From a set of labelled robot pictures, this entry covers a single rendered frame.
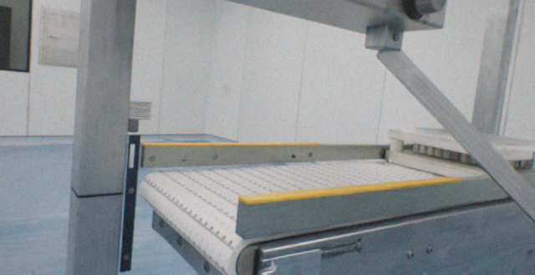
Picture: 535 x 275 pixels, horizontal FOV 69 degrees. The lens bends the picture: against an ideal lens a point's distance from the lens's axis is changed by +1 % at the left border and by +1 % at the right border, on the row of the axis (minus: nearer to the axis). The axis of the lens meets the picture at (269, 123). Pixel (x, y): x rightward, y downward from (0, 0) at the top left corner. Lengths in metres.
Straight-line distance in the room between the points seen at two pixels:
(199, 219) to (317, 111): 4.45
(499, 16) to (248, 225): 1.13
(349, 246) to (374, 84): 4.00
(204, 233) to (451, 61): 3.76
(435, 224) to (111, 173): 0.44
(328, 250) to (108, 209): 0.32
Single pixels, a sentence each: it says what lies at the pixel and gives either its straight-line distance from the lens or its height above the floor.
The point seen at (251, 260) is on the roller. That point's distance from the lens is 0.37.
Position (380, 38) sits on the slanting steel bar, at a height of 1.01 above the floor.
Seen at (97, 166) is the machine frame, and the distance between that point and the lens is 0.58.
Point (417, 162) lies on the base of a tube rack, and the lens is 0.84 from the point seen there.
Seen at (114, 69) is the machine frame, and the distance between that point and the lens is 0.57.
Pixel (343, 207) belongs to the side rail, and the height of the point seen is 0.84.
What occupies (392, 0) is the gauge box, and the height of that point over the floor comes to 1.04.
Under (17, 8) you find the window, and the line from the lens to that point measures 5.44.
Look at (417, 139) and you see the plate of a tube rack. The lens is 0.84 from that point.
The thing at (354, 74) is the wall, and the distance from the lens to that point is 4.54.
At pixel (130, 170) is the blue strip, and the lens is 0.58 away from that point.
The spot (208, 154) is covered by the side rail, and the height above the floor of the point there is 0.84.
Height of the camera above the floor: 0.95
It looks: 5 degrees down
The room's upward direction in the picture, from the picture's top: 6 degrees clockwise
